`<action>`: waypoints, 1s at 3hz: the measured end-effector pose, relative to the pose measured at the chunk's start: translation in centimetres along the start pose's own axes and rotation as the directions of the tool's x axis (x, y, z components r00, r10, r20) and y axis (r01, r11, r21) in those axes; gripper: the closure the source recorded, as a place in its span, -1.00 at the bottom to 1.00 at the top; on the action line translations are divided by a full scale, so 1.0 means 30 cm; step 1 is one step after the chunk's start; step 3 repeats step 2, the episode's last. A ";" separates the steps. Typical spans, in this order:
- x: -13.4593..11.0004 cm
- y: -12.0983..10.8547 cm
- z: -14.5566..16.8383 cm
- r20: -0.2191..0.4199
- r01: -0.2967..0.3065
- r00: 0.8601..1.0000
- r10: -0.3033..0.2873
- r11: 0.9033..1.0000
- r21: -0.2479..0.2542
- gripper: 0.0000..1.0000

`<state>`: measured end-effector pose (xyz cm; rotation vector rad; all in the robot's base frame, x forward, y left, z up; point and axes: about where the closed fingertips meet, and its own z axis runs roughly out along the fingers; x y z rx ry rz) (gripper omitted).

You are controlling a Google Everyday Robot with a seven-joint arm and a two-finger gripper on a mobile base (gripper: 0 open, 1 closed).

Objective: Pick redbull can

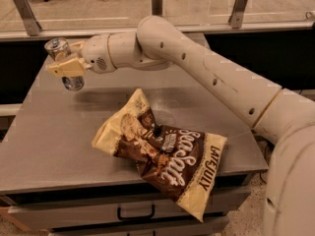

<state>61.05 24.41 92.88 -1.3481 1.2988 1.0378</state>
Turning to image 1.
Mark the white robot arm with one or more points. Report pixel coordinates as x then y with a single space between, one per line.
283 117

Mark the right metal railing bracket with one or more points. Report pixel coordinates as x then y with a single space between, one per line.
236 17

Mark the left metal railing bracket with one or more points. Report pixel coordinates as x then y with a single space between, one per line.
32 26

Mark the grey drawer cabinet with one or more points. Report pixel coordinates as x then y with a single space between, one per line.
91 211

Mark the silver blue redbull can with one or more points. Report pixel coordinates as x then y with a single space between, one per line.
68 64

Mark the brown sea salt chip bag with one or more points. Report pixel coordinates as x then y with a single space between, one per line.
181 163

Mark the middle metal railing bracket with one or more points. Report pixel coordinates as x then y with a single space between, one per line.
157 7

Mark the black drawer handle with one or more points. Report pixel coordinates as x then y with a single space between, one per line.
129 213

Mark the metal railing bracket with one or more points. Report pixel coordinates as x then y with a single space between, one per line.
157 7
32 26
236 17

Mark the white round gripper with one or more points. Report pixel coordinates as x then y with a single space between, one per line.
95 54

